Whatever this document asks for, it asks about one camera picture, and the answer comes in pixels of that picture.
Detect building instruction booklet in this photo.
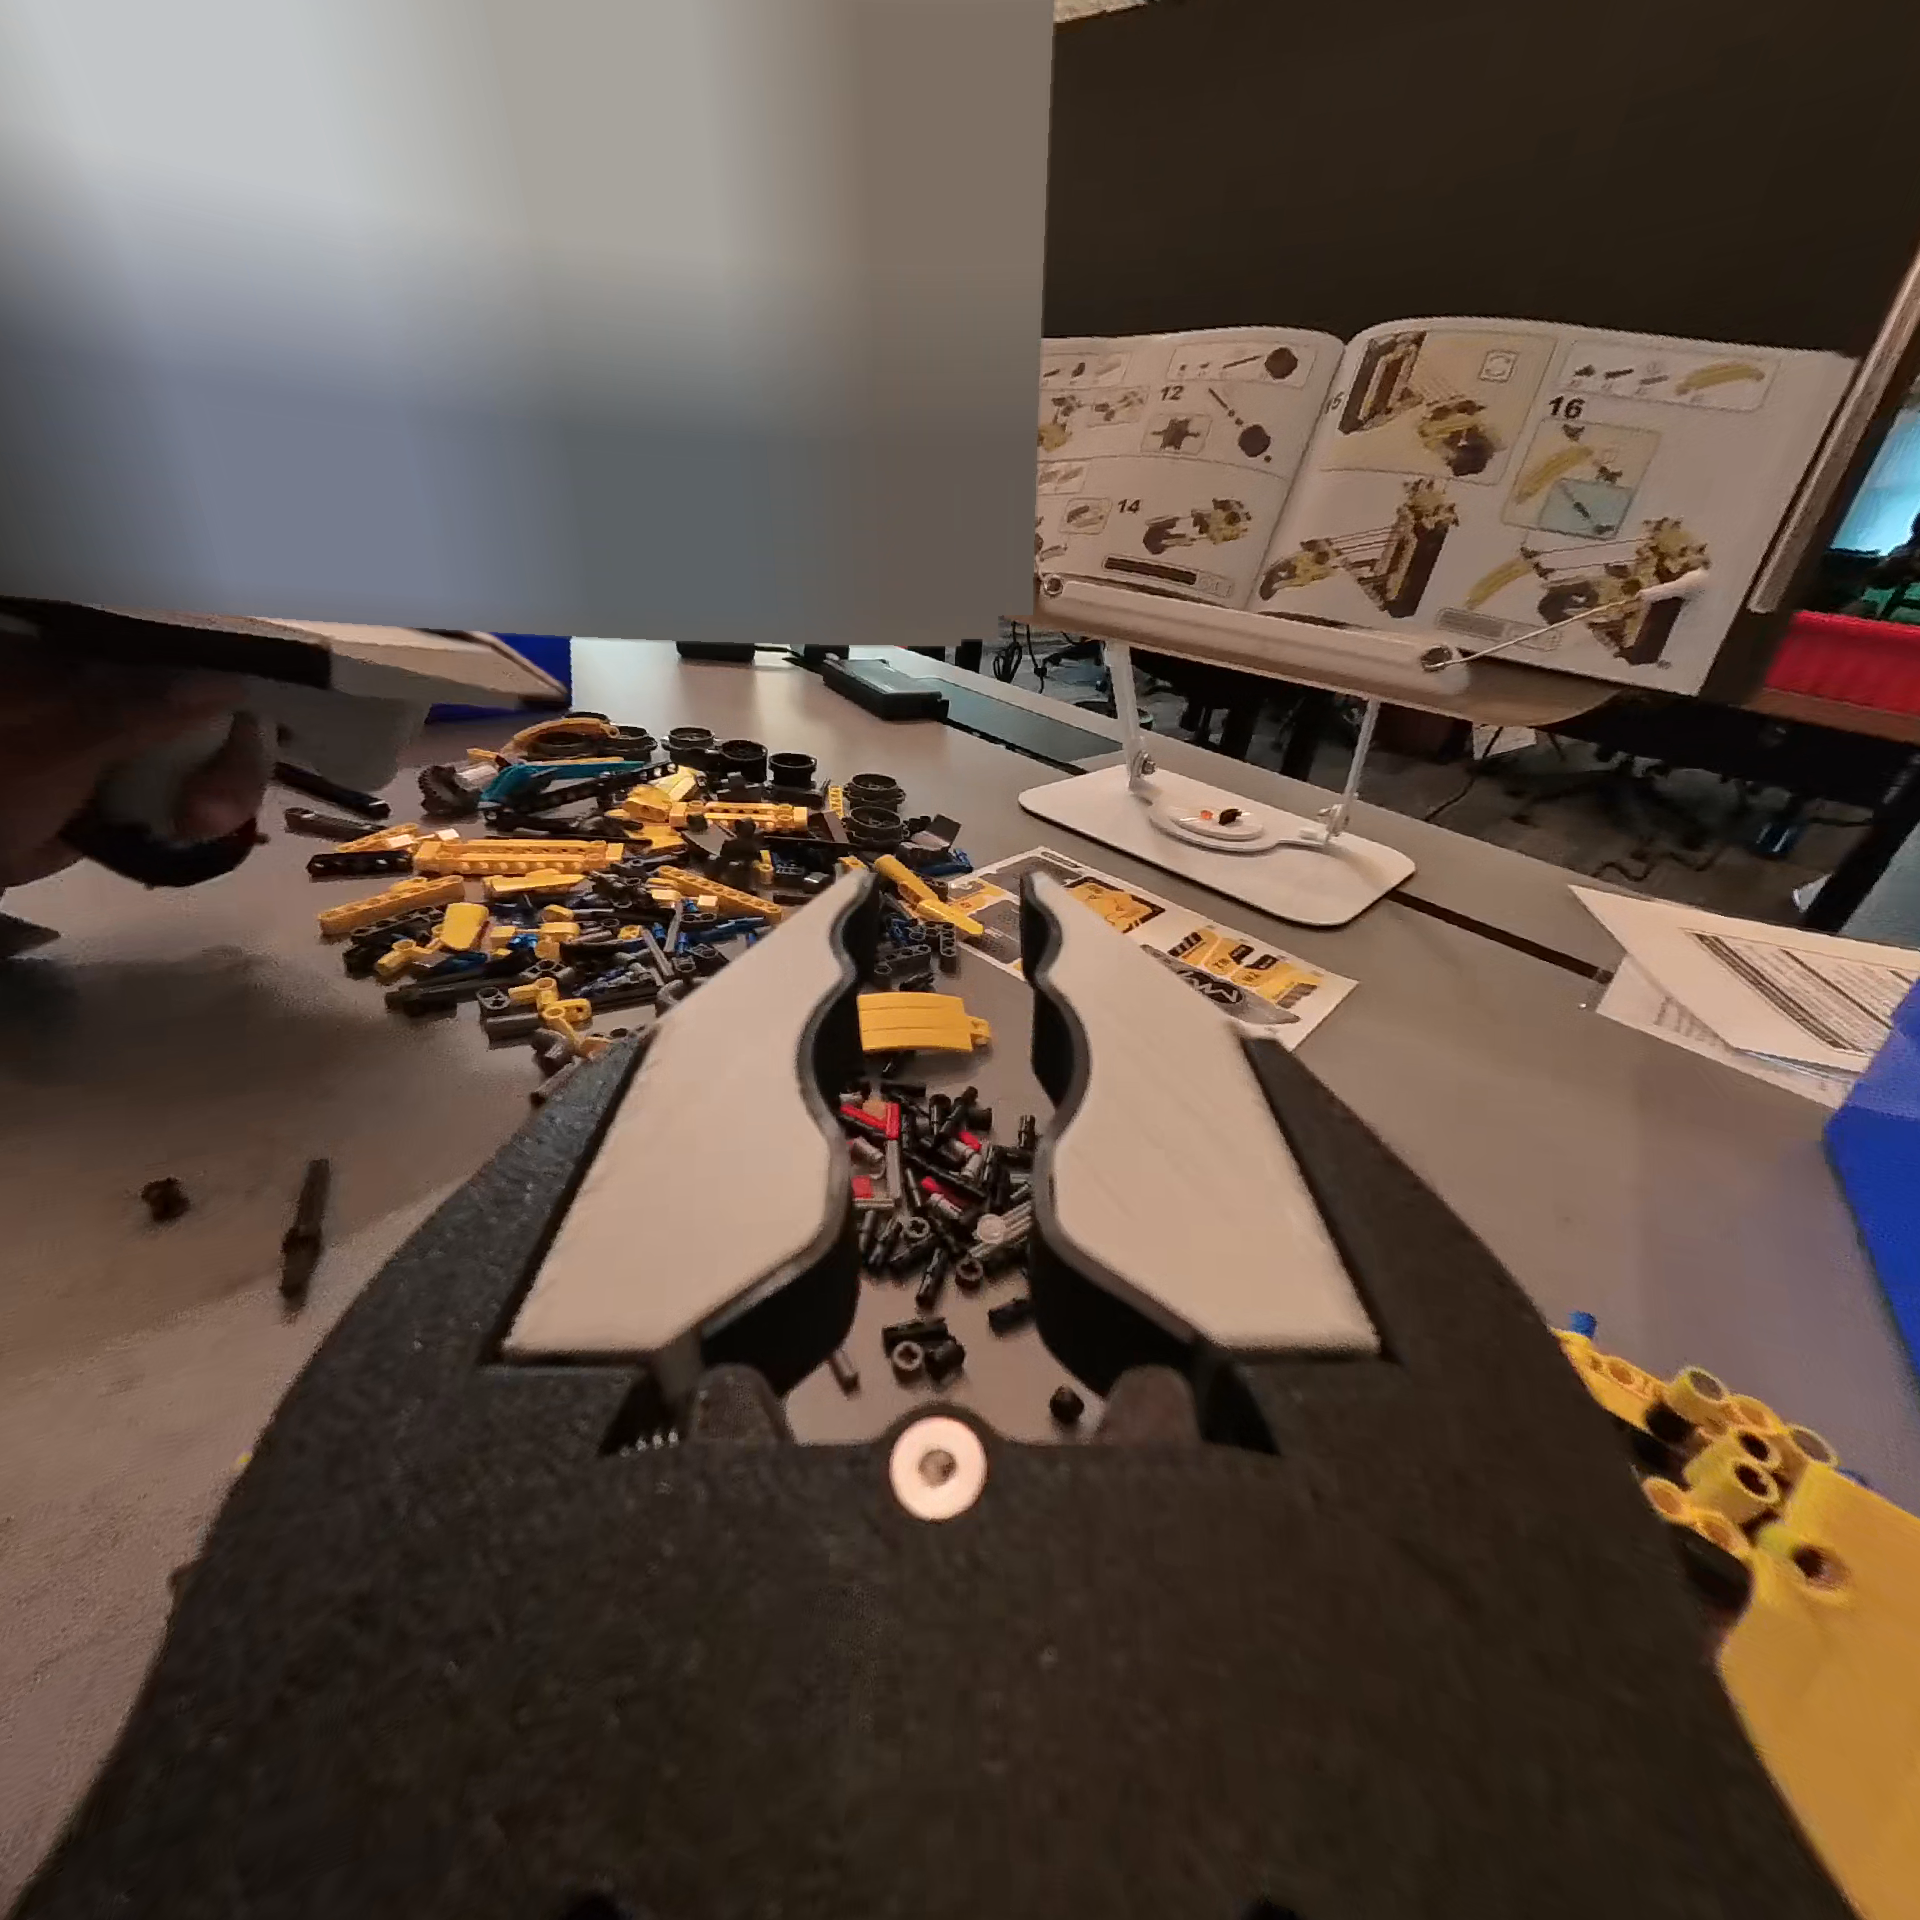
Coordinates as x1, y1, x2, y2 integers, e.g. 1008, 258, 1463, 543
1034, 314, 1861, 698

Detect blue storage bin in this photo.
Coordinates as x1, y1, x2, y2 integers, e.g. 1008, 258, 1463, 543
1824, 975, 1920, 1335

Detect black flat device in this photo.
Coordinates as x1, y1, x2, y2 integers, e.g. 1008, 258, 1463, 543
816, 654, 955, 722

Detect pile of yellow building pieces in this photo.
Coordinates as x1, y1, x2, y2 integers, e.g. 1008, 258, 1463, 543
283, 712, 994, 1103

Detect papers in clear sleeve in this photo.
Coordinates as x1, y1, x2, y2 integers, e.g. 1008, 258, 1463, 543
1569, 884, 1920, 1113

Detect heap of small black pins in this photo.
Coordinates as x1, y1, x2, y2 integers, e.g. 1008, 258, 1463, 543
832, 1080, 1086, 1426

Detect yellow curved panel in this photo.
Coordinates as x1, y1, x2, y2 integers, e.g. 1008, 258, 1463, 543
859, 991, 997, 1057

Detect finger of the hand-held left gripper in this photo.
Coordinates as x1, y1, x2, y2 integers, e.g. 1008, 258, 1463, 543
320, 628, 574, 710

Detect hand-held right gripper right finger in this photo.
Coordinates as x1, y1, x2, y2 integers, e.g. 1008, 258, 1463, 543
1015, 869, 1382, 1405

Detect yellow and grey sticker sheet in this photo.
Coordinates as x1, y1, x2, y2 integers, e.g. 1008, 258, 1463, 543
945, 847, 1359, 1051

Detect person's left hand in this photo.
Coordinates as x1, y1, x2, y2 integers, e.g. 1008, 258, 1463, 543
0, 658, 282, 892

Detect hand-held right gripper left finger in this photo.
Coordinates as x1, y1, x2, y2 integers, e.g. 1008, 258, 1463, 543
501, 869, 886, 1411

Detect yellow brick assembly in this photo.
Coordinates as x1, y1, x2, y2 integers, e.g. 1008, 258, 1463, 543
1550, 1312, 1920, 1920

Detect red storage bin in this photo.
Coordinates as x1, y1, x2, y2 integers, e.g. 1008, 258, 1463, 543
1763, 606, 1920, 698

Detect white book stand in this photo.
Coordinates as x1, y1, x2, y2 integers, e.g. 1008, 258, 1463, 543
1020, 0, 1920, 932

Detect long black axle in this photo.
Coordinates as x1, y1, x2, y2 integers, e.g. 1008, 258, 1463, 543
278, 1158, 335, 1304

